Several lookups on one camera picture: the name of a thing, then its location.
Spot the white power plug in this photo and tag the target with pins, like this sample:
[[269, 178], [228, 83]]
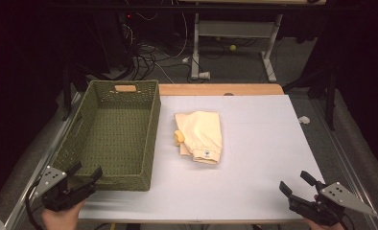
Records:
[[185, 60]]

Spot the white table mat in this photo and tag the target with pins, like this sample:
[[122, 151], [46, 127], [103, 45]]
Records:
[[257, 153]]

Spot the black metal stand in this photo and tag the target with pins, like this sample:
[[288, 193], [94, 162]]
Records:
[[66, 92], [329, 102]]

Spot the cream pants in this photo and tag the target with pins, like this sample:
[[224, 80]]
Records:
[[201, 134]]

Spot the white desk frame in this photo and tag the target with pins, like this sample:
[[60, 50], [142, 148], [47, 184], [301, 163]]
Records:
[[235, 28]]

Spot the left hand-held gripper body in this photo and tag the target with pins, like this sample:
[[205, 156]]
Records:
[[54, 191]]

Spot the aluminium rail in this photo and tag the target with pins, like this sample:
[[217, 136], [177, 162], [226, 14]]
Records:
[[36, 172], [347, 166]]

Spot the person's left hand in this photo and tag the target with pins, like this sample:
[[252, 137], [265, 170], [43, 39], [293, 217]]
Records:
[[60, 220]]

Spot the crumpled white paper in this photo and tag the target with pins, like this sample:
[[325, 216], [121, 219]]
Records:
[[304, 120]]

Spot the green woven basket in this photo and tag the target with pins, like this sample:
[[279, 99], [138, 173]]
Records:
[[113, 140]]

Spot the person's right hand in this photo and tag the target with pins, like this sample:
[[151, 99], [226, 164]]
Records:
[[324, 227]]

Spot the yellow tennis ball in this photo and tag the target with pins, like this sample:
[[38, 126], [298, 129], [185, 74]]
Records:
[[232, 47]]

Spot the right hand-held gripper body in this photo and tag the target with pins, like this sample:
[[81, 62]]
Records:
[[331, 199]]

